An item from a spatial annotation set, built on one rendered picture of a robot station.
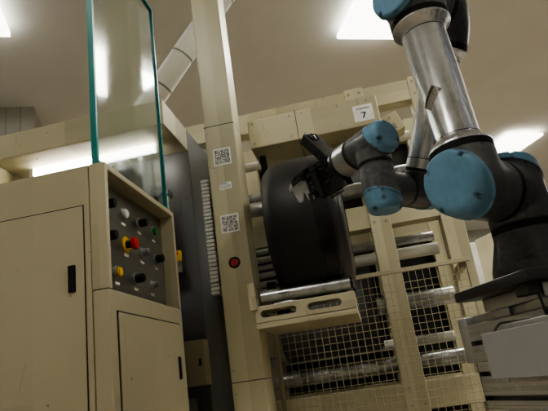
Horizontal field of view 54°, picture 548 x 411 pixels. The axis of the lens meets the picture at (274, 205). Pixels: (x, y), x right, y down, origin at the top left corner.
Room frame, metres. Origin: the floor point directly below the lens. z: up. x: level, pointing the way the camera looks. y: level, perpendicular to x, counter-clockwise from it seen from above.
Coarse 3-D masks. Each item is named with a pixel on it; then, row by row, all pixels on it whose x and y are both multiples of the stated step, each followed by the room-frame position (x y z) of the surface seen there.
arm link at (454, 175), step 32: (384, 0) 0.90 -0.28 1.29; (416, 0) 0.87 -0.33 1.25; (448, 0) 0.91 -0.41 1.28; (416, 32) 0.88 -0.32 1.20; (416, 64) 0.90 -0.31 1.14; (448, 64) 0.87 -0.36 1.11; (448, 96) 0.87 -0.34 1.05; (448, 128) 0.88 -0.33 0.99; (448, 160) 0.86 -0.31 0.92; (480, 160) 0.84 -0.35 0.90; (448, 192) 0.88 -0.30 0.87; (480, 192) 0.84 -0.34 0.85; (512, 192) 0.89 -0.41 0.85
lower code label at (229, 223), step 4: (220, 216) 2.03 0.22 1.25; (224, 216) 2.03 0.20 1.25; (228, 216) 2.02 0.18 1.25; (232, 216) 2.02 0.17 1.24; (236, 216) 2.02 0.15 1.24; (220, 220) 2.03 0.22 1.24; (224, 220) 2.03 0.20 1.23; (228, 220) 2.02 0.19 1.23; (232, 220) 2.02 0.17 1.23; (236, 220) 2.02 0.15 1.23; (224, 224) 2.03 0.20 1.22; (228, 224) 2.02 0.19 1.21; (232, 224) 2.02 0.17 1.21; (236, 224) 2.02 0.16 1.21; (224, 228) 2.03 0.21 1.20; (228, 228) 2.02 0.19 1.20; (232, 228) 2.02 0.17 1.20; (236, 228) 2.02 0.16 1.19; (224, 232) 2.03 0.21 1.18
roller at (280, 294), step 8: (328, 280) 1.91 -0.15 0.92; (336, 280) 1.90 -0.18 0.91; (344, 280) 1.89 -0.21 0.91; (280, 288) 1.94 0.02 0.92; (288, 288) 1.92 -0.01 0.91; (296, 288) 1.92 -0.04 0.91; (304, 288) 1.91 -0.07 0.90; (312, 288) 1.91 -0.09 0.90; (320, 288) 1.90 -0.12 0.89; (328, 288) 1.90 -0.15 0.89; (336, 288) 1.90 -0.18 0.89; (344, 288) 1.90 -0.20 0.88; (352, 288) 1.90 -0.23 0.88; (264, 296) 1.93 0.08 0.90; (272, 296) 1.93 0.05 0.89; (280, 296) 1.93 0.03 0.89; (288, 296) 1.92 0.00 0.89; (296, 296) 1.92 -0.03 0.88; (304, 296) 1.93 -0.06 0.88
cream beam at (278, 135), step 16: (368, 96) 2.19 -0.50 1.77; (304, 112) 2.23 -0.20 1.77; (320, 112) 2.22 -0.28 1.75; (336, 112) 2.21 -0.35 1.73; (352, 112) 2.20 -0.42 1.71; (256, 128) 2.26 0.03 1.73; (272, 128) 2.25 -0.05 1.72; (288, 128) 2.24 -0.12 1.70; (304, 128) 2.23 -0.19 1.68; (320, 128) 2.22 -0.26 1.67; (336, 128) 2.21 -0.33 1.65; (352, 128) 2.21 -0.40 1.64; (256, 144) 2.27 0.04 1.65; (272, 144) 2.26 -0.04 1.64; (288, 144) 2.28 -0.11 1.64; (272, 160) 2.44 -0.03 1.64
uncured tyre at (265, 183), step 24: (288, 168) 1.86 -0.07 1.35; (264, 192) 1.85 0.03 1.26; (288, 192) 1.80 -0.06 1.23; (264, 216) 1.84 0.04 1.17; (288, 216) 1.80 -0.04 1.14; (312, 216) 1.79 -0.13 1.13; (336, 216) 1.80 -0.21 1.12; (288, 240) 1.82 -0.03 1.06; (312, 240) 1.81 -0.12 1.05; (336, 240) 1.81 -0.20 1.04; (288, 264) 1.86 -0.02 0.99; (312, 264) 1.86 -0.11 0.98; (336, 264) 1.87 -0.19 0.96
